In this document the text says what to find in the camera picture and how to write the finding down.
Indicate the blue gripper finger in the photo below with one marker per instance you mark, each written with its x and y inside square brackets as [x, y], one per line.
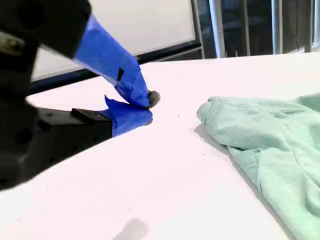
[110, 57]
[130, 120]

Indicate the pale green T-shirt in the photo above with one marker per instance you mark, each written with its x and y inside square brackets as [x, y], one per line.
[275, 140]

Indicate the grey pole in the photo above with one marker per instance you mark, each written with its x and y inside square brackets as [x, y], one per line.
[198, 27]

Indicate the white pole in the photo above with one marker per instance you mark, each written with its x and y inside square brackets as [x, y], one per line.
[217, 27]

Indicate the white board dark frame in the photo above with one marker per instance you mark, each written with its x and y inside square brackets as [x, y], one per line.
[150, 25]

